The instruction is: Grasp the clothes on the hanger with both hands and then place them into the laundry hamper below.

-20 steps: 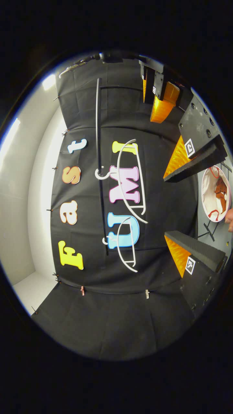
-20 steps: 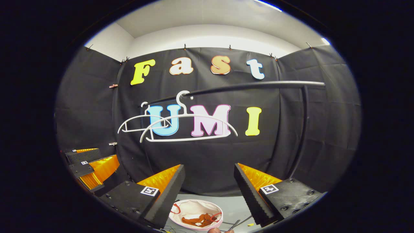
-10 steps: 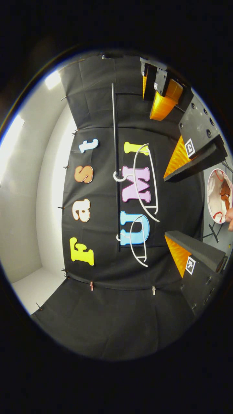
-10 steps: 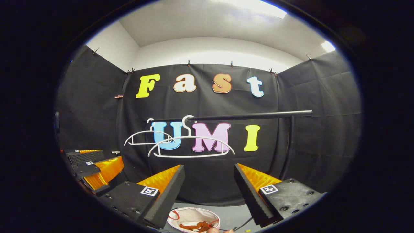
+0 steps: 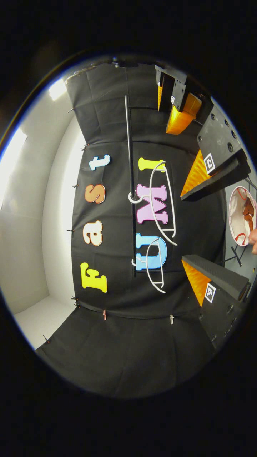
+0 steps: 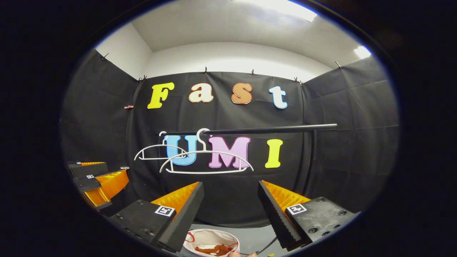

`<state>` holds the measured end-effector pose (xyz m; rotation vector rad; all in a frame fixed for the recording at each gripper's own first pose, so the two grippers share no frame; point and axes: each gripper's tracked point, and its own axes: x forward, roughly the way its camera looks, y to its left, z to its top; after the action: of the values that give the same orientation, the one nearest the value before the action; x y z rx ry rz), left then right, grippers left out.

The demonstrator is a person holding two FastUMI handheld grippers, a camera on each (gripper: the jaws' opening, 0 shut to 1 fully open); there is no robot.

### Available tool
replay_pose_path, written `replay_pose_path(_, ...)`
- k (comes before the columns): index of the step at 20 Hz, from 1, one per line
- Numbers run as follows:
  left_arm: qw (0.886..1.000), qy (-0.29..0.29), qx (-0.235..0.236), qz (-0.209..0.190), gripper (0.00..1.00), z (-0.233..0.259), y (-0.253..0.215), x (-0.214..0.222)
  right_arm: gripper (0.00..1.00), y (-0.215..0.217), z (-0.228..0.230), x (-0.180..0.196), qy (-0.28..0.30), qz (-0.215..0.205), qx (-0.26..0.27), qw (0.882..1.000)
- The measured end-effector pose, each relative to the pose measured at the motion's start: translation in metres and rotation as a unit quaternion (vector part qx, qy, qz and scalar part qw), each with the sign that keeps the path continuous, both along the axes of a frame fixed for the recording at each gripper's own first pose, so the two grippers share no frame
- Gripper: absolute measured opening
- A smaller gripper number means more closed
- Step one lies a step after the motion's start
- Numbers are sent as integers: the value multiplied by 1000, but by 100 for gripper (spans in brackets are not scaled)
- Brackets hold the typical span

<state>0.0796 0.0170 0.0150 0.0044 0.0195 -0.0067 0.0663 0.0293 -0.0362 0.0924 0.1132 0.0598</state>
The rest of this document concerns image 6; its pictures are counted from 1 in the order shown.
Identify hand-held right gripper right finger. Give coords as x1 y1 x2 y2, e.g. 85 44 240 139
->
258 180 359 250

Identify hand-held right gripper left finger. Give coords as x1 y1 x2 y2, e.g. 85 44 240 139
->
107 181 205 253

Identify white laundry hamper red handles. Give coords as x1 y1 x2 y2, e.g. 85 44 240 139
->
183 228 240 257

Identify white clothes hanger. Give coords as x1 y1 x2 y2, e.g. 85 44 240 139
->
134 131 190 161
159 128 255 175

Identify black clothes rack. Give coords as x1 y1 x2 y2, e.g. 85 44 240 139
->
160 124 338 255

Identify black backdrop cloth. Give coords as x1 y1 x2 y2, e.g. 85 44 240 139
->
60 49 400 229

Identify small ceiling light panel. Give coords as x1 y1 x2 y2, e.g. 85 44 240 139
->
353 46 372 59

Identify long ceiling light panel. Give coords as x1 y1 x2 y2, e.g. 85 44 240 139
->
232 0 317 22

